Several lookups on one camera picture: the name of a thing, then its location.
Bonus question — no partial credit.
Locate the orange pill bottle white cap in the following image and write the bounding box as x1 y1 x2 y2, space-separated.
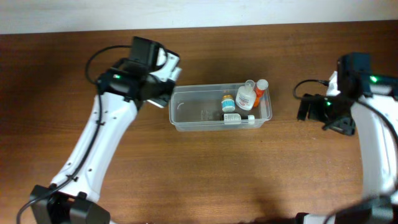
253 79 269 108

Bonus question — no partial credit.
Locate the white translucent squeeze bottle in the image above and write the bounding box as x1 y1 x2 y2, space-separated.
235 80 256 111

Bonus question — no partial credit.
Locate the small jar with gold lid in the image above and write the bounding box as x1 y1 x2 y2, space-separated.
221 95 235 113

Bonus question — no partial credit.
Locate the dark brown small bottle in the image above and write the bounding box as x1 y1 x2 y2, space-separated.
221 113 255 125

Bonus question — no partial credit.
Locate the white Panadol medicine box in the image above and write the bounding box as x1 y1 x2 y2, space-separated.
147 67 182 108

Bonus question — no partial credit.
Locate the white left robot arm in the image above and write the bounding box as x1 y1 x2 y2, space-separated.
16 37 182 223

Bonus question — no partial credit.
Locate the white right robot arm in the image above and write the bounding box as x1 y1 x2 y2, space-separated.
294 52 397 224

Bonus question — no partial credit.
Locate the clear plastic container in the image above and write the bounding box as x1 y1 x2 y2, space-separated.
169 83 272 132

